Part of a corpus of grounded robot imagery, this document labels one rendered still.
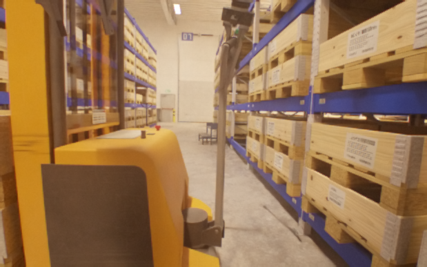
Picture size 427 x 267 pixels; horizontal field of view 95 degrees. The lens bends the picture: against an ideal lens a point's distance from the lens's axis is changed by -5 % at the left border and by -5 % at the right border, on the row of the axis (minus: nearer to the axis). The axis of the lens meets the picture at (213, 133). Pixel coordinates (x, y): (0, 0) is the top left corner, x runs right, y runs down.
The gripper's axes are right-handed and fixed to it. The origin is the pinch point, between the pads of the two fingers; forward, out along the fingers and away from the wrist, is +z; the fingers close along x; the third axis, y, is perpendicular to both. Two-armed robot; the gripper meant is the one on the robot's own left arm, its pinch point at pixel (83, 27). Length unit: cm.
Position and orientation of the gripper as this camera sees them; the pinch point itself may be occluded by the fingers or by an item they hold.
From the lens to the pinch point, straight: 69.6
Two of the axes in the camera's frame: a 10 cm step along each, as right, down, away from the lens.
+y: 0.0, -5.1, 8.6
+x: -10.0, 0.1, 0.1
